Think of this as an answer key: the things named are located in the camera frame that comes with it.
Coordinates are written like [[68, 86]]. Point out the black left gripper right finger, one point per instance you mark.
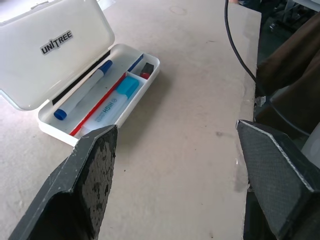
[[272, 175]]

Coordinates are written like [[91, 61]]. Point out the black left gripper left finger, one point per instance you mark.
[[82, 180]]

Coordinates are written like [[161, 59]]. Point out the red and blue pencil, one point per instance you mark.
[[100, 102]]

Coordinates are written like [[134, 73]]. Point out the blue capped white marker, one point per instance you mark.
[[82, 90]]

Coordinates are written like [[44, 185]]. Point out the white Unitree pencil case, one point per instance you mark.
[[37, 57]]

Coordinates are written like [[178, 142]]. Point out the blue capped highlighter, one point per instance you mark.
[[112, 105]]

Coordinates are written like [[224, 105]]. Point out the brown cloth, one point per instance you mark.
[[292, 72]]

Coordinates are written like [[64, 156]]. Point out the small black and red eraser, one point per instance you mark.
[[146, 70]]

